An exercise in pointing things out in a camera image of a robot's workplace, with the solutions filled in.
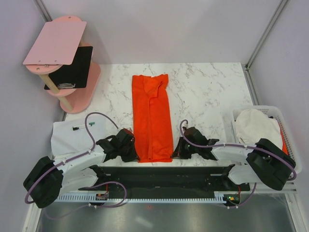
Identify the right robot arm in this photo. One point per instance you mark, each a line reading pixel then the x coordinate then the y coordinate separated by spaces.
pixel 261 162

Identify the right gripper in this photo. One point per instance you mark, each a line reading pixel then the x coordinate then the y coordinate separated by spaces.
pixel 178 152

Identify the white cable duct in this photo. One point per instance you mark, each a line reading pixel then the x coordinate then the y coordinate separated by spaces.
pixel 93 197

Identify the black clipboard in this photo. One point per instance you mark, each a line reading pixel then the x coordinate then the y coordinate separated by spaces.
pixel 75 75

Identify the pink wooden shelf stand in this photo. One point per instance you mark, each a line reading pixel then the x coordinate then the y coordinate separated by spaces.
pixel 72 101

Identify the orange t shirt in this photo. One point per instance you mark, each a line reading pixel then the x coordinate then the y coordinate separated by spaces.
pixel 151 118

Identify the white t shirt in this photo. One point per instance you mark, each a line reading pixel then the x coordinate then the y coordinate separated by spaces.
pixel 253 125

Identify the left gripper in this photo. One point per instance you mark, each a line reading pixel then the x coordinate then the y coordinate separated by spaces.
pixel 133 156

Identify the white laundry basket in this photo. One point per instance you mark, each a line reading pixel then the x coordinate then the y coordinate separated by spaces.
pixel 274 112

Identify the pink clipboard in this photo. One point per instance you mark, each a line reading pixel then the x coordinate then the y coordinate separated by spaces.
pixel 56 44

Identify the white cloth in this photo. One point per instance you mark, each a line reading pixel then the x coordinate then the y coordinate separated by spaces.
pixel 66 141

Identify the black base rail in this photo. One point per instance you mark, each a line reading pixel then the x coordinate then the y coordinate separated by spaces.
pixel 165 182

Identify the marker pen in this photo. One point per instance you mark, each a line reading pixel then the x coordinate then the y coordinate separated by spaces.
pixel 78 127

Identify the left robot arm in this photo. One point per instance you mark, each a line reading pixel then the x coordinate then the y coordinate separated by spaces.
pixel 50 179

